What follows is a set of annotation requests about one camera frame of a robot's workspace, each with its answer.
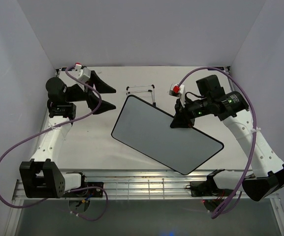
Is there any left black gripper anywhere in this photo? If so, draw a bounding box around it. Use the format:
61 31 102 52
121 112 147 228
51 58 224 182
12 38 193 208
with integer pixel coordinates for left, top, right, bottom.
66 71 117 115

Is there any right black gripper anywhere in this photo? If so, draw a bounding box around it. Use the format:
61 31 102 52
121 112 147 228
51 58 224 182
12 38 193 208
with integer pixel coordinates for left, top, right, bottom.
169 96 211 128

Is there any white whiteboard black frame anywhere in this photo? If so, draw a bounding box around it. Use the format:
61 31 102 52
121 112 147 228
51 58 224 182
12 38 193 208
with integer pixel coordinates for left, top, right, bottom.
111 95 224 175

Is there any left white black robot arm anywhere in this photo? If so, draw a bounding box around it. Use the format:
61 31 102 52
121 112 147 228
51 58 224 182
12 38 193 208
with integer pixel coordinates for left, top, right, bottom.
19 68 116 198

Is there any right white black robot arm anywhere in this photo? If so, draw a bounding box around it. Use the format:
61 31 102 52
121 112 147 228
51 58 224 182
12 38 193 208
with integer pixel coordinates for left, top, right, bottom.
169 75 284 202

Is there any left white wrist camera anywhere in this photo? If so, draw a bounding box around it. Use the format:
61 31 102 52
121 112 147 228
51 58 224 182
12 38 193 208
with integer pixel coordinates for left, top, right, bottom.
68 62 91 83

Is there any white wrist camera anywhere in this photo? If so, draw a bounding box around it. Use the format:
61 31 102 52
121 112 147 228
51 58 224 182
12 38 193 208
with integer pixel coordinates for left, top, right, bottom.
68 62 91 83
169 84 186 106

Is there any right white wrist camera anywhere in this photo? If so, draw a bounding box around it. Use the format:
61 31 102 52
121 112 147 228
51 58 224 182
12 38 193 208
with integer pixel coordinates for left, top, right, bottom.
169 84 186 106

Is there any black wire whiteboard stand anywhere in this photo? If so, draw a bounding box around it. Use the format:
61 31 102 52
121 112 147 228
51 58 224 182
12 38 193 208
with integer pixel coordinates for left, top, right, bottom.
126 84 157 107

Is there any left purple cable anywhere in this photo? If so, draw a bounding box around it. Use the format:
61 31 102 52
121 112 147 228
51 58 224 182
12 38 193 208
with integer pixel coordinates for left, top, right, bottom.
0 65 109 221

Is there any purple cable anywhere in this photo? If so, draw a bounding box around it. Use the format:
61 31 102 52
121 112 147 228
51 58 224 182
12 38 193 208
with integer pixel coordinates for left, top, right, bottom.
178 66 257 220
0 65 109 221

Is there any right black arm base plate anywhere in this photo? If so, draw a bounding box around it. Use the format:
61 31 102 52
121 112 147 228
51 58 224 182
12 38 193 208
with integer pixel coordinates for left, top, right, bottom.
185 181 232 198

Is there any aluminium rail frame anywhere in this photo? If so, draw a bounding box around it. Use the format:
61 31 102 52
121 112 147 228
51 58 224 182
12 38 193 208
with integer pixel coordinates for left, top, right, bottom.
12 169 279 201

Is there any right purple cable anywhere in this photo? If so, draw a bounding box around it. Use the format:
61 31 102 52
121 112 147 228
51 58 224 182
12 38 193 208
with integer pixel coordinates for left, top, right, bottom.
178 66 257 220

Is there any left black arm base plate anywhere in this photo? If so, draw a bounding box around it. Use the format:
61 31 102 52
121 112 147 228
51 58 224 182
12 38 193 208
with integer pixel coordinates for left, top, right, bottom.
83 182 104 198

